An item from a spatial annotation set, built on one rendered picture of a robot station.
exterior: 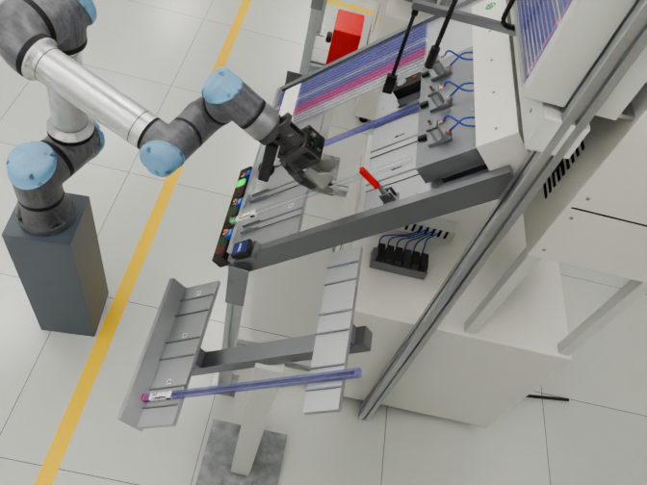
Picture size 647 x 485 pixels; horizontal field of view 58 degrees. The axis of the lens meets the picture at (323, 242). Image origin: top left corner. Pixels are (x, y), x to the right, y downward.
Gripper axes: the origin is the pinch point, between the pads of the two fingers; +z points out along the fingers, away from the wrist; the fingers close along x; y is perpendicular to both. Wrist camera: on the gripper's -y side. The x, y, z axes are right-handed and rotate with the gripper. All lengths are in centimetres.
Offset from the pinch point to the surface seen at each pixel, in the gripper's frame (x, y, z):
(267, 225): -1.1, -21.2, 0.8
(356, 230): -9.9, 4.2, 7.4
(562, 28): -11, 60, -12
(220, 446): -33, -84, 46
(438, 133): -0.8, 29.6, 1.4
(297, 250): -9.9, -12.6, 5.1
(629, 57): -14, 66, -3
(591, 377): 23, -6, 157
